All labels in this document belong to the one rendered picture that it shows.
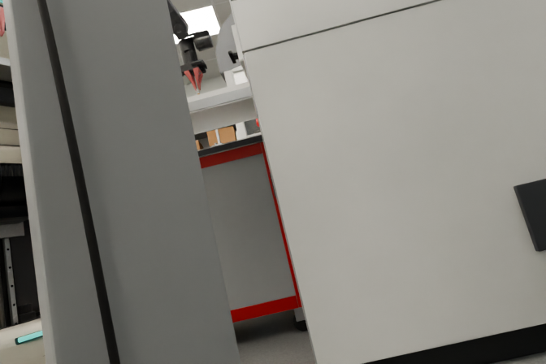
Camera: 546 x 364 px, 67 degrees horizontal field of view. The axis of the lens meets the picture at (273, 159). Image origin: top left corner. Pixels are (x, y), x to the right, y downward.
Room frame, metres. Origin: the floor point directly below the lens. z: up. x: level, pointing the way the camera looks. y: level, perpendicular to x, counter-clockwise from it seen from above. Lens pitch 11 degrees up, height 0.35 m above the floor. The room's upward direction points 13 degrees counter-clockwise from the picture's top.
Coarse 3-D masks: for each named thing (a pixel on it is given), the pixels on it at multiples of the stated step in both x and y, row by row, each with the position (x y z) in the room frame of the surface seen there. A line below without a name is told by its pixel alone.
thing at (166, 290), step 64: (64, 0) 0.37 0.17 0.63; (128, 0) 0.41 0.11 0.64; (64, 64) 0.37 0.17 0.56; (128, 64) 0.40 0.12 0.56; (64, 128) 0.36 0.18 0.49; (128, 128) 0.40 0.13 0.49; (192, 128) 0.44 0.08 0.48; (64, 192) 0.36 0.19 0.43; (128, 192) 0.39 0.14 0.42; (192, 192) 0.43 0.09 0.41; (64, 256) 0.36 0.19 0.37; (128, 256) 0.38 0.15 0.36; (192, 256) 0.42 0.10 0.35; (64, 320) 0.35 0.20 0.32; (128, 320) 0.38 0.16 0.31; (192, 320) 0.41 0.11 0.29
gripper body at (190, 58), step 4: (184, 52) 1.43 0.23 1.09; (188, 52) 1.43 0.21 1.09; (192, 52) 1.43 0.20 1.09; (184, 56) 1.43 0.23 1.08; (188, 56) 1.43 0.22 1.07; (192, 56) 1.43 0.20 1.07; (196, 56) 1.45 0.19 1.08; (184, 60) 1.43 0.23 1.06; (188, 60) 1.43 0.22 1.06; (192, 60) 1.43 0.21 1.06; (196, 60) 1.44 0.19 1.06; (200, 60) 1.42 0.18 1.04; (184, 64) 1.43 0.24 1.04; (192, 64) 1.43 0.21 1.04; (196, 64) 1.43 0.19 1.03; (200, 64) 1.44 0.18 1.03; (204, 64) 1.46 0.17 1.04; (192, 72) 1.48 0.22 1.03
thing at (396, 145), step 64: (448, 0) 0.90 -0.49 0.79; (512, 0) 0.90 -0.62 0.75; (256, 64) 0.93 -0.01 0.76; (320, 64) 0.92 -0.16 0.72; (384, 64) 0.91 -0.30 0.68; (448, 64) 0.91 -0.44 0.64; (512, 64) 0.90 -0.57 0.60; (320, 128) 0.92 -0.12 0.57; (384, 128) 0.92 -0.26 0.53; (448, 128) 0.91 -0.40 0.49; (512, 128) 0.90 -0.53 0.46; (320, 192) 0.93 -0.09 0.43; (384, 192) 0.92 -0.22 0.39; (448, 192) 0.91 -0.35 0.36; (512, 192) 0.90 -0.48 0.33; (320, 256) 0.93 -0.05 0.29; (384, 256) 0.92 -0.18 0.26; (448, 256) 0.91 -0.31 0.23; (512, 256) 0.91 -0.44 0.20; (320, 320) 0.93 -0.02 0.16; (384, 320) 0.92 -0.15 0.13; (448, 320) 0.92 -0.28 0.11; (512, 320) 0.91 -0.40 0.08
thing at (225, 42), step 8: (232, 16) 2.28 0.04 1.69; (224, 24) 2.28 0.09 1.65; (232, 24) 2.28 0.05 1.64; (224, 32) 2.29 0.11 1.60; (224, 40) 2.29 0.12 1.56; (232, 40) 2.28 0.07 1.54; (216, 48) 2.30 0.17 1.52; (224, 48) 2.29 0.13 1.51; (232, 48) 2.28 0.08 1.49; (216, 56) 2.30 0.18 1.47; (224, 56) 2.29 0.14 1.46; (224, 64) 2.29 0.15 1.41; (232, 64) 2.29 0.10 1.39; (224, 72) 2.29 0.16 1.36; (232, 72) 2.31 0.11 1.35; (232, 80) 2.29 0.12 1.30; (240, 128) 2.29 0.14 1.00; (240, 136) 2.29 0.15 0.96; (248, 136) 2.29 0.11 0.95
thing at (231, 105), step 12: (240, 84) 1.36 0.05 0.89; (192, 96) 1.37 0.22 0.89; (204, 96) 1.37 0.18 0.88; (216, 96) 1.36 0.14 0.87; (228, 96) 1.36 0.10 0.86; (240, 96) 1.36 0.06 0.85; (252, 96) 1.36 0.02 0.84; (192, 108) 1.37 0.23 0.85; (204, 108) 1.37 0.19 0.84; (216, 108) 1.38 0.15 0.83; (228, 108) 1.41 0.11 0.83; (240, 108) 1.44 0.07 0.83; (252, 108) 1.47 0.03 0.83; (192, 120) 1.45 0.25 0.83; (204, 120) 1.48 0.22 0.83; (216, 120) 1.51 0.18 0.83; (228, 120) 1.55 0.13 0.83; (240, 120) 1.59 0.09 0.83
